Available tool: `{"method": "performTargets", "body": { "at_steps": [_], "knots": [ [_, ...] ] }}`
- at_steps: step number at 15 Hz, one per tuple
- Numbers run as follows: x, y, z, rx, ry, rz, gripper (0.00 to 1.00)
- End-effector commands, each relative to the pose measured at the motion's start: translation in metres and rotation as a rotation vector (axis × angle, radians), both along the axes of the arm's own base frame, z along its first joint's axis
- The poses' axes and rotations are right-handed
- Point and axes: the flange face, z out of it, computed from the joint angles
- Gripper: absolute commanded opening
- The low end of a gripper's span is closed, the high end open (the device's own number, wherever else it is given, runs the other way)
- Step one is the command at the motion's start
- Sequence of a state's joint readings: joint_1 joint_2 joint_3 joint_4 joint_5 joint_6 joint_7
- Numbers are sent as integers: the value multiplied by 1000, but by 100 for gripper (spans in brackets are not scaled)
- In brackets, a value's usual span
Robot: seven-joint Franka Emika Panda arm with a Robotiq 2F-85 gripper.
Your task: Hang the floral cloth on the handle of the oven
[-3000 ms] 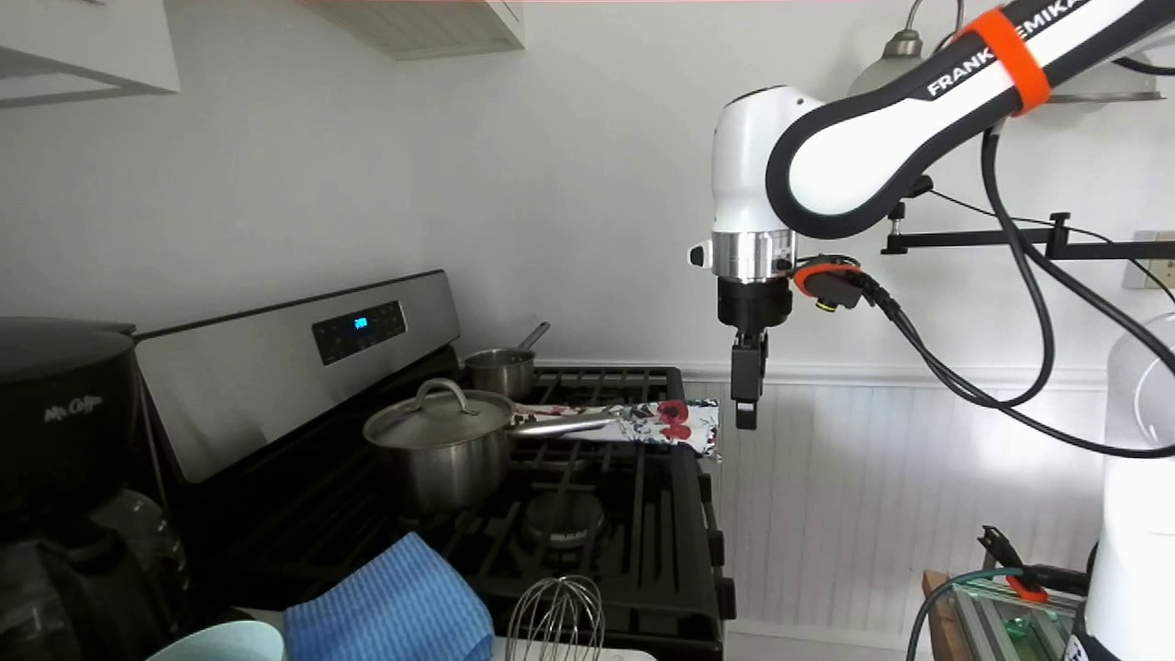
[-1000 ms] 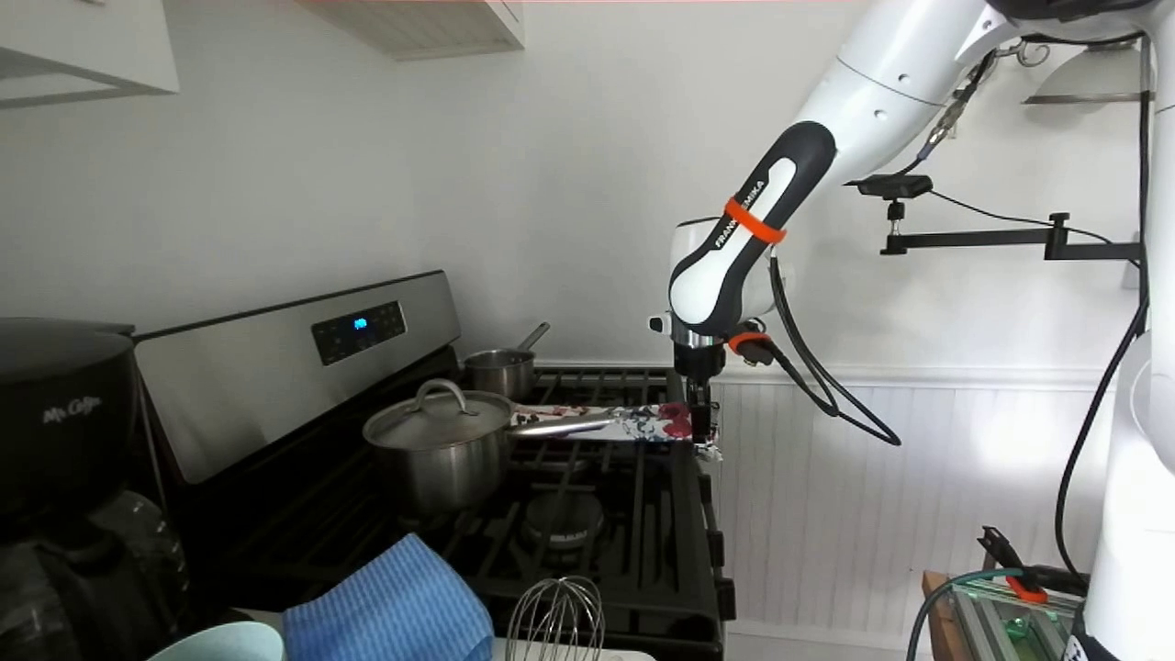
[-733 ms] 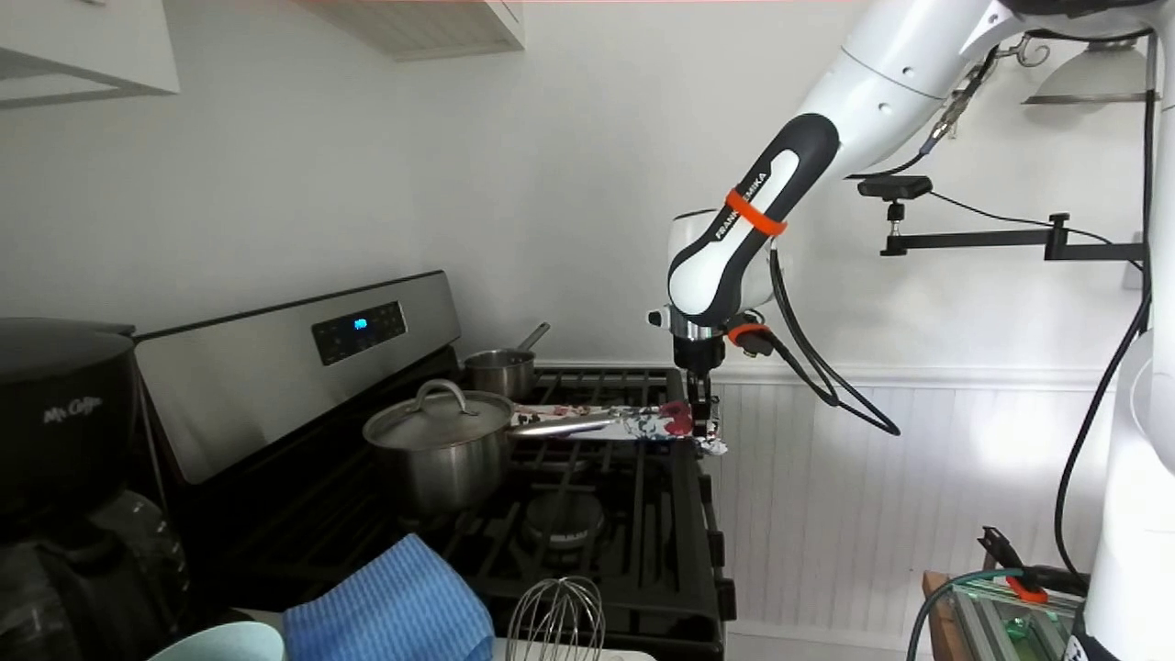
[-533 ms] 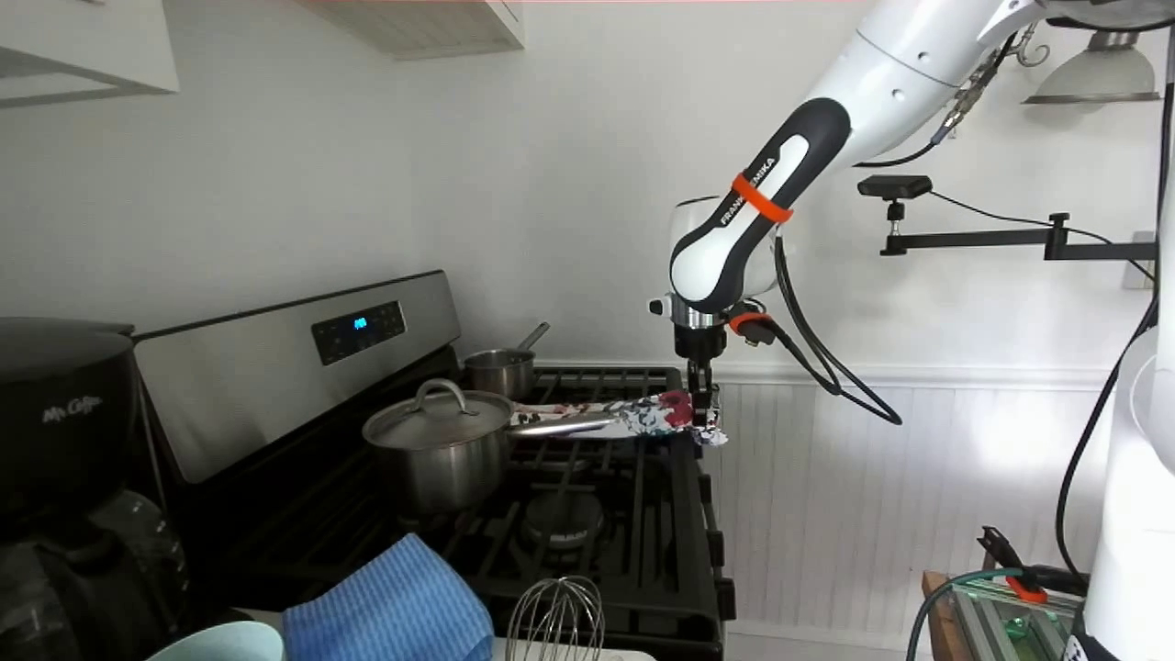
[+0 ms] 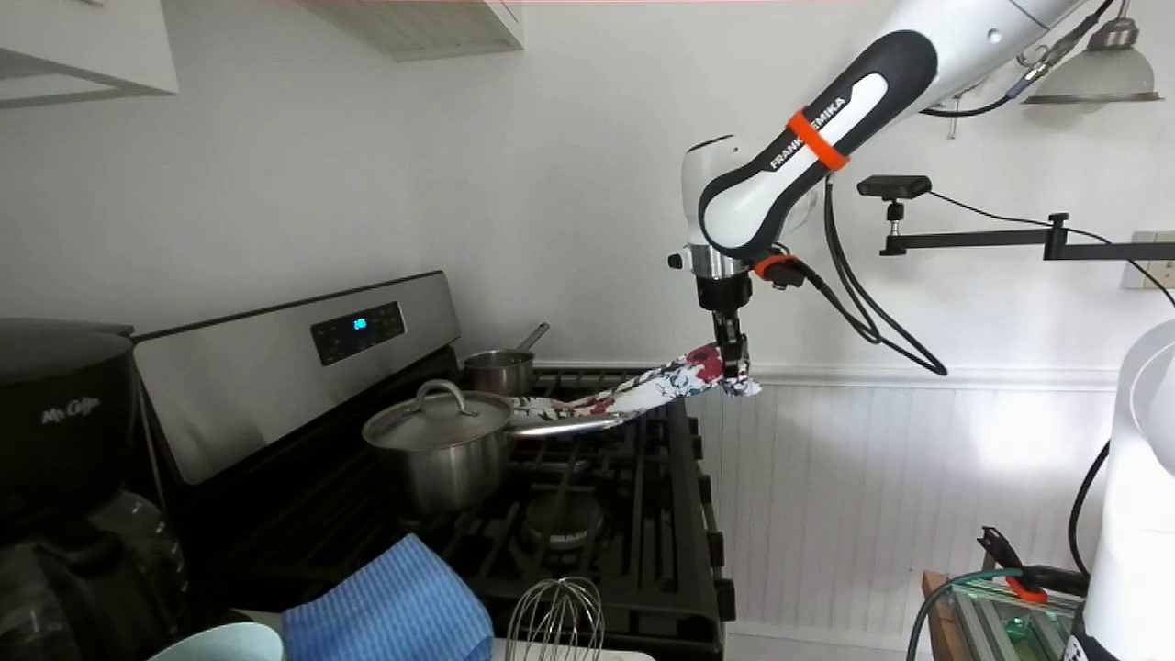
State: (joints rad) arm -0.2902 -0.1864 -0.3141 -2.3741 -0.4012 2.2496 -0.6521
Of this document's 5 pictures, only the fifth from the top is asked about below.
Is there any pale green bowl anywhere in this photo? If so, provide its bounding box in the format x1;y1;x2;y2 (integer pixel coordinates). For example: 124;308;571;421
147;616;290;661

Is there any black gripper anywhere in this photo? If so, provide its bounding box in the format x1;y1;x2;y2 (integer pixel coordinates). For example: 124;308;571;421
694;270;753;373

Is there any white wall cabinet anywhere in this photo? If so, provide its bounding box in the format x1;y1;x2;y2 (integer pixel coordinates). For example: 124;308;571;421
0;0;184;111

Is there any green circuit board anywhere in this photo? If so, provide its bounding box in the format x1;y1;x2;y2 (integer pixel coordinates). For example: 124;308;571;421
952;568;1087;661

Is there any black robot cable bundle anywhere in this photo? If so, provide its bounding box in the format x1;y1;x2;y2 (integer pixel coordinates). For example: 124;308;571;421
815;0;1124;381

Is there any black exterior camera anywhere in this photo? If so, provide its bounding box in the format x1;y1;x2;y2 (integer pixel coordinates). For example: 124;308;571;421
856;173;935;202

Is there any small steel saucepan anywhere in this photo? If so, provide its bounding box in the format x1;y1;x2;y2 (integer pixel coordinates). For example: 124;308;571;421
458;318;553;405

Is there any blue cloth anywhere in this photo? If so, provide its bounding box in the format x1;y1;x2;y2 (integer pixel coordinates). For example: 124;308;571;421
278;530;500;661

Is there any black stainless oven range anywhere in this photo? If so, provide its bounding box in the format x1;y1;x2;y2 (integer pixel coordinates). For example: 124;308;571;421
127;269;741;661

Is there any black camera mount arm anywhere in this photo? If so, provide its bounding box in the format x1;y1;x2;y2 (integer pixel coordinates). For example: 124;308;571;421
877;195;1175;308

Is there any black coffee maker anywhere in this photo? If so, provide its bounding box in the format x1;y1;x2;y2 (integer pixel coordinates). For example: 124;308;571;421
0;317;195;661

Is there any large steel pot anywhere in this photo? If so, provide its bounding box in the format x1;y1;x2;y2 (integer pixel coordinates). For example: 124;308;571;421
361;378;635;519

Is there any white glass lamp shade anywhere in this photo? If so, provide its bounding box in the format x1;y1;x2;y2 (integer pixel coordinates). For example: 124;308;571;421
1025;11;1164;105

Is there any floral cloth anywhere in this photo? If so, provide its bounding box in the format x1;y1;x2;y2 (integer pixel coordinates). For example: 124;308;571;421
508;340;764;425

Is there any steel pot lid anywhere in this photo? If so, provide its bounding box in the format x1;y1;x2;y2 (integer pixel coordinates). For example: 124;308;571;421
361;378;517;456

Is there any beige wall cabinet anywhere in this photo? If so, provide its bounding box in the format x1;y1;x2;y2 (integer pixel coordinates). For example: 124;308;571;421
296;0;528;67

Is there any white tray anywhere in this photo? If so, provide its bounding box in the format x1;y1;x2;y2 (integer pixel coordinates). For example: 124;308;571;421
493;632;662;661

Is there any black clamp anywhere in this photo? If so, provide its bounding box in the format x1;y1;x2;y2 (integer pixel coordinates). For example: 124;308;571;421
972;523;1096;603

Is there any orange cable strap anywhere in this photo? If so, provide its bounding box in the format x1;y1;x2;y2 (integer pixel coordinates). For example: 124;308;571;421
786;105;853;177

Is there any wire whisk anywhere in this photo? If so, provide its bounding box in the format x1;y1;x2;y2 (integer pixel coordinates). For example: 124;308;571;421
504;573;612;650

